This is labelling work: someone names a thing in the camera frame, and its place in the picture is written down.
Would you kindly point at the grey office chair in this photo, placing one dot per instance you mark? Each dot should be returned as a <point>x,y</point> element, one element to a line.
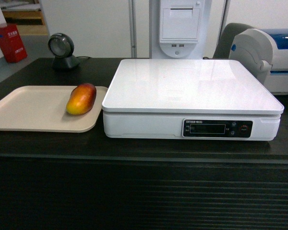
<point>224,44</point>

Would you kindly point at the grey metal pole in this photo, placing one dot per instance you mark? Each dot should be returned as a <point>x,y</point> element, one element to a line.
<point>132,19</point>

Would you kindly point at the beige plastic tray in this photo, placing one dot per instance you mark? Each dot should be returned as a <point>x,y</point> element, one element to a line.
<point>43,108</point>

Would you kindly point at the red fire extinguisher box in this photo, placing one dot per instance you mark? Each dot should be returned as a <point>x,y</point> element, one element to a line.
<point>11,44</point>

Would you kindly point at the black barcode scanner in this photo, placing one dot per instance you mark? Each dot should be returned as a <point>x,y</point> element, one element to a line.
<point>62,47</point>

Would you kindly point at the black checkout counter cabinet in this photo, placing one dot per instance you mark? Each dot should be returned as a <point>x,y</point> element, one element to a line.
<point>87,181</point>

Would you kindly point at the white receipt printer kiosk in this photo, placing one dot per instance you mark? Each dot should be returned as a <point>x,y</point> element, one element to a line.
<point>178,28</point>

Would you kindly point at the dark red yellow mango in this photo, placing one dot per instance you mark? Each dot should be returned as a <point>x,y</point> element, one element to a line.
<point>82,99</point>

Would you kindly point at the white electronic checkout scale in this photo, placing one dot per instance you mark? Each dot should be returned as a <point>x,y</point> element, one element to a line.
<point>189,99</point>

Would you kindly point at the white blue label printer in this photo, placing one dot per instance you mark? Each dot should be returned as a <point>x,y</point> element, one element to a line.
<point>264,53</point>

